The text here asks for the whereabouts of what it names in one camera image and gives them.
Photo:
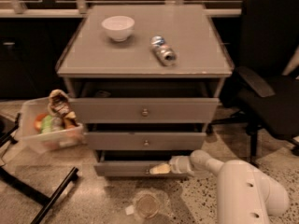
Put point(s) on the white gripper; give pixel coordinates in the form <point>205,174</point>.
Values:
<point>177,165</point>

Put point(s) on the grey bottom drawer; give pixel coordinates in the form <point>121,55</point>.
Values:
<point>132,163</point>

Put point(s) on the grey drawer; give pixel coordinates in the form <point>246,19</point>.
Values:
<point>132,163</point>
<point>141,101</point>
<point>161,136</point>

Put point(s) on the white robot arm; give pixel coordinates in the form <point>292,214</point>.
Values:
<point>245,195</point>

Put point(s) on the grey middle drawer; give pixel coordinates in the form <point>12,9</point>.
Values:
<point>161,136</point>

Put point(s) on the grey top drawer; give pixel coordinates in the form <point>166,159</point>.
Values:
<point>141,101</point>

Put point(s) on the grey drawer cabinet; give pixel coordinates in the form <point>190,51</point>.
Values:
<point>187,29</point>

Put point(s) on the crushed silver soda can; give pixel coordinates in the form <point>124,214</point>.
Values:
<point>163,51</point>

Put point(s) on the crumpled snack bag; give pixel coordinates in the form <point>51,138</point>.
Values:
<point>59,107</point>

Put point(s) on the clear plastic bin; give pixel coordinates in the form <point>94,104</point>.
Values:
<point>59,137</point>

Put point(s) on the black office chair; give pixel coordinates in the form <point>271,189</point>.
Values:
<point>261,87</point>

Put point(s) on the green apple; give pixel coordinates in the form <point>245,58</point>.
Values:
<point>46,124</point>

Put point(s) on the orange fruit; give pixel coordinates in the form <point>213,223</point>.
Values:
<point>38,121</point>

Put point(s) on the white ceramic bowl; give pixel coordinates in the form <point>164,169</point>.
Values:
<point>118,28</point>

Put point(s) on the black metal stand base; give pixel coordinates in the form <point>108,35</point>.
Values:
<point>45,201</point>

